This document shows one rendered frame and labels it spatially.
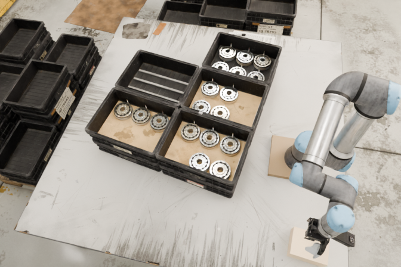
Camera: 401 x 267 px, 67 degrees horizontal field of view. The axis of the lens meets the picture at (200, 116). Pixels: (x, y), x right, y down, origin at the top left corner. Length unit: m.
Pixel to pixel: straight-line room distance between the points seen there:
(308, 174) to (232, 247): 0.61
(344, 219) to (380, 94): 0.46
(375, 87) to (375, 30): 2.48
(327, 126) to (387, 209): 1.54
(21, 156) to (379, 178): 2.66
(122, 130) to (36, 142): 1.02
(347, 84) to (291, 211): 0.72
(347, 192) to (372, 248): 1.39
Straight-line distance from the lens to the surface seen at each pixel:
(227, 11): 2.95
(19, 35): 3.07
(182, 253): 1.56
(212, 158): 1.54
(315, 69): 2.13
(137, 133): 1.66
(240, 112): 1.68
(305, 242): 1.54
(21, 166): 2.54
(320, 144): 1.14
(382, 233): 2.55
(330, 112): 1.18
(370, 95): 1.24
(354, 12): 3.82
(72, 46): 2.92
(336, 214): 1.07
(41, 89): 2.55
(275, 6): 2.87
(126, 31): 2.37
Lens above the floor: 2.24
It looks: 58 degrees down
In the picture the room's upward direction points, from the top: 5 degrees counter-clockwise
